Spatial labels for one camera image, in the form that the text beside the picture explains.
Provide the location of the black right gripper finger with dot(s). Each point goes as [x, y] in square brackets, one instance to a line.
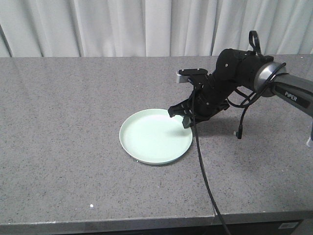
[181, 109]
[186, 122]

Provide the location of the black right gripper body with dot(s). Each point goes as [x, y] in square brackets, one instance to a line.
[209, 96]

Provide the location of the mint green round plate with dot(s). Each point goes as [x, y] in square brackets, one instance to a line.
[152, 137]

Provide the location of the black and grey right robot arm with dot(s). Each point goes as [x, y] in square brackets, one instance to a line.
[239, 79]

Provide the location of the white pleated curtain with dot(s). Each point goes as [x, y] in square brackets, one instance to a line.
[121, 28]

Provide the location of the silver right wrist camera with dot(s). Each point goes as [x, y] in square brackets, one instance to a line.
[184, 75]

